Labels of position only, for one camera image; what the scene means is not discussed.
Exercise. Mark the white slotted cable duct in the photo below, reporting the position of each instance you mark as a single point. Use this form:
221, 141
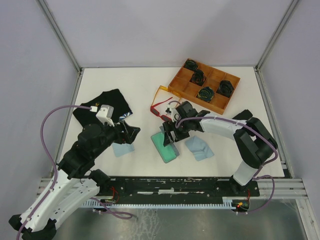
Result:
176, 202

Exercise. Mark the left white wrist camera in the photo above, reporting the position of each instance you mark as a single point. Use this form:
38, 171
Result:
104, 115

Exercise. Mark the left aluminium frame post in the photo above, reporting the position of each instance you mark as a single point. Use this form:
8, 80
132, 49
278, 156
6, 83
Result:
43, 5

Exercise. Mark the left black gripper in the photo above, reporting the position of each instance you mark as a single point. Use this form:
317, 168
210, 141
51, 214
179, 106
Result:
123, 136

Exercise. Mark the red sunglasses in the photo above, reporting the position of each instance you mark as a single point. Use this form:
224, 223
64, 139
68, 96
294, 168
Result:
158, 112

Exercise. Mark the rolled dark tie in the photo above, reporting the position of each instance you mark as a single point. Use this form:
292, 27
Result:
190, 65
225, 88
198, 77

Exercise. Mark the black folded t-shirt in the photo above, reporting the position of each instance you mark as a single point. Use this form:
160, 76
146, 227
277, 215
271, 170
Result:
113, 98

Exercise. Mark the grey-blue glasses case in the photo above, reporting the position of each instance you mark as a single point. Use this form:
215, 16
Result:
168, 153

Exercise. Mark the orange wooden divider tray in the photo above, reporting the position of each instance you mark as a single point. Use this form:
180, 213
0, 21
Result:
187, 90

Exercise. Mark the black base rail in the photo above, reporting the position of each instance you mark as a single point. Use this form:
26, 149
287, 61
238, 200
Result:
215, 187

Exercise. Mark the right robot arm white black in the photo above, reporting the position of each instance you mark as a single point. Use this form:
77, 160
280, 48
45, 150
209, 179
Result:
255, 144

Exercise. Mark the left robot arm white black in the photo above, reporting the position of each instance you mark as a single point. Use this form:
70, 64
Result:
73, 182

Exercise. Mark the black glasses case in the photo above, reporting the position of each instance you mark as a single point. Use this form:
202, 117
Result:
243, 117

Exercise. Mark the orange sunglasses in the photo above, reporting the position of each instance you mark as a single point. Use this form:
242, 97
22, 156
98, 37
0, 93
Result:
163, 94

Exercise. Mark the right aluminium frame post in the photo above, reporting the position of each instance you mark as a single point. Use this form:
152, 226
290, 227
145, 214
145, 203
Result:
277, 33

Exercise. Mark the rolled dark tie top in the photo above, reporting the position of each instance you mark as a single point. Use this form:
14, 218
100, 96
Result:
190, 65

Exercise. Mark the rolled dark tie right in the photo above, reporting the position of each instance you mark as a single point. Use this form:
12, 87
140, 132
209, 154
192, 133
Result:
225, 88

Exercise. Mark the light blue cloth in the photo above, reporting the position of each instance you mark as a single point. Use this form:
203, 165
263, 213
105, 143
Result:
199, 148
122, 149

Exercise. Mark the aluminium frame post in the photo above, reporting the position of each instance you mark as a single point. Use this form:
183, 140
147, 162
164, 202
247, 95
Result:
43, 5
277, 33

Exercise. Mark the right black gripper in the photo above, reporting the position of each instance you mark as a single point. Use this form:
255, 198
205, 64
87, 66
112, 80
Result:
170, 126

